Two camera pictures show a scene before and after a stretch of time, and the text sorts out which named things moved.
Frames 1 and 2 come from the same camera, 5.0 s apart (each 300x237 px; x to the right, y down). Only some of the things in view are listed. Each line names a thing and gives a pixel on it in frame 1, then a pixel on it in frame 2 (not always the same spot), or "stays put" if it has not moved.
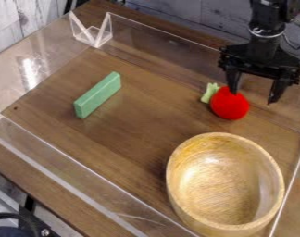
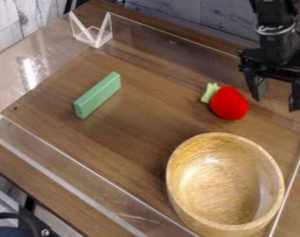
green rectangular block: x=97 y=94 stays put
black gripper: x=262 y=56 -> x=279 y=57
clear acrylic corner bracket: x=92 y=36 stays put
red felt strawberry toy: x=228 y=106 stays put
